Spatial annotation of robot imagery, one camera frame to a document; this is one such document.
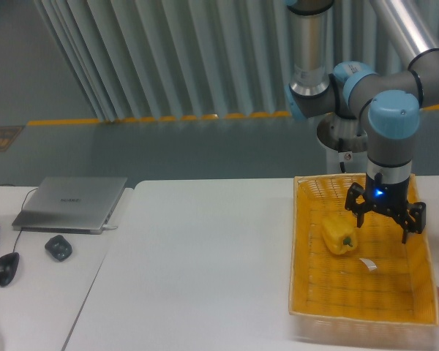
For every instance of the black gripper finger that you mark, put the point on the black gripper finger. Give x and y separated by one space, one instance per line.
412 219
351 203

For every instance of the white paper label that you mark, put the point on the white paper label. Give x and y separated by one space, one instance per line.
371 266

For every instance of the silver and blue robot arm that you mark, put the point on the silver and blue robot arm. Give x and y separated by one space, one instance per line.
384 108

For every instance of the yellow wicker basket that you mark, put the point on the yellow wicker basket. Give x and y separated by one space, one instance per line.
403 288

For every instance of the silver closed laptop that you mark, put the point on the silver closed laptop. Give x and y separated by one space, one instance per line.
71 205

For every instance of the small black gadget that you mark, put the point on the small black gadget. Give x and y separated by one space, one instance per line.
59 248

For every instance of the black computer mouse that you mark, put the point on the black computer mouse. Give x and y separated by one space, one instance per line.
8 268

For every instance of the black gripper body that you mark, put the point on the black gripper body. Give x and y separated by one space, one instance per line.
386 199

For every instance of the yellow bell pepper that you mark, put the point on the yellow bell pepper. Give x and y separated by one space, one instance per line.
338 234

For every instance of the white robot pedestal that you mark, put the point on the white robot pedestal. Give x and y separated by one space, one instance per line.
344 161

